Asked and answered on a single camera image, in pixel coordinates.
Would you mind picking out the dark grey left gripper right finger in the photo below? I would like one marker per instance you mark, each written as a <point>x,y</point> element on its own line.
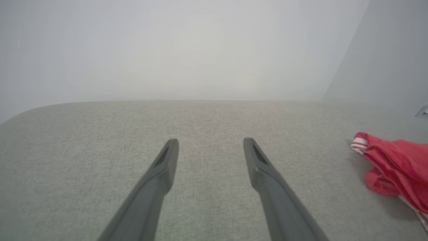
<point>281,204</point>

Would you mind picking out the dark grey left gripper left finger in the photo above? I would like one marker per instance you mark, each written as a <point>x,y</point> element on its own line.
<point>147,201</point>

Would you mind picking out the red and white shirt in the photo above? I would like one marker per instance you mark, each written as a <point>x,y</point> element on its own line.
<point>398,157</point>

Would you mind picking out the white flat board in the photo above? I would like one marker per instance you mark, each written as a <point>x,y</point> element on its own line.
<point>388,50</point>

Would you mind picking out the small grey metal bracket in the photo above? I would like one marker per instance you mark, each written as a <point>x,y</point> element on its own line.
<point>422,111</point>

